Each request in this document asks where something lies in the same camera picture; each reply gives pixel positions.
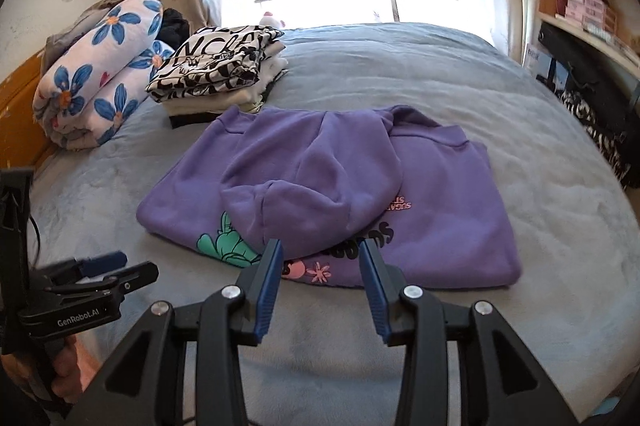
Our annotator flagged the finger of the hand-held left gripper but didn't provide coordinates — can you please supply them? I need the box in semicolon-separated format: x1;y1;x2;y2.
52;250;127;279
97;260;160;302

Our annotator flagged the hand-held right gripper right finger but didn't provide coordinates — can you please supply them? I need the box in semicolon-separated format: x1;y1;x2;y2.
359;239;581;426

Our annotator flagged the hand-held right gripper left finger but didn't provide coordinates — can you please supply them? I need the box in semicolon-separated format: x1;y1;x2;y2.
65;239;285;426

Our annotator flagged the purple hoodie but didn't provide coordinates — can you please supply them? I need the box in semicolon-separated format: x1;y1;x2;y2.
137;105;523;289

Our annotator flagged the person's left hand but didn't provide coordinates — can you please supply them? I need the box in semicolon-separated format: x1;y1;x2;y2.
0;336;91;412

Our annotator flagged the black folded garment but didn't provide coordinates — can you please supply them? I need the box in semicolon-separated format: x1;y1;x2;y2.
169;111;221;130

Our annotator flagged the wooden headboard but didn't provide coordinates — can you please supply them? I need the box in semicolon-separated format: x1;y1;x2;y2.
0;49;61;169

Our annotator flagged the blue floral rolled blanket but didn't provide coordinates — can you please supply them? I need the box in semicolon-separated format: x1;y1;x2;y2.
32;0;176;150

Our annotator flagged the black and white printed garment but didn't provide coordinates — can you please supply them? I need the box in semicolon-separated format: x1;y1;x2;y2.
146;25;286;103

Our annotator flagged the grey bed blanket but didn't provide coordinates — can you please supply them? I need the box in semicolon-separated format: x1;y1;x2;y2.
30;22;640;426

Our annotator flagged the dark cloth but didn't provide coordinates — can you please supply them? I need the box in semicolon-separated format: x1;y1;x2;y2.
159;8;192;43

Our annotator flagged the white plush toy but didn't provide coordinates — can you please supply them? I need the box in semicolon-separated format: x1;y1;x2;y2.
257;11;286;30

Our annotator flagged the black and white patterned cloth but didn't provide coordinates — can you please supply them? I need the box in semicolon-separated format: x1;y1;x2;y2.
560;89;633;189

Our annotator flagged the white and blue box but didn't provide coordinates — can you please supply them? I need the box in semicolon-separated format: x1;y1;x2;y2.
522;41;547;70

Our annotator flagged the black bag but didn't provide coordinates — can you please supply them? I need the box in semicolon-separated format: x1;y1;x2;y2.
537;21;640;142

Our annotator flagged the stack of pink boxes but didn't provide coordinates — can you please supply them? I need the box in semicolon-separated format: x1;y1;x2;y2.
565;0;618;32

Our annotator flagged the black cable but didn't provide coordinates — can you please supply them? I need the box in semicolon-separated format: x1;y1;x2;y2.
25;213;43;269

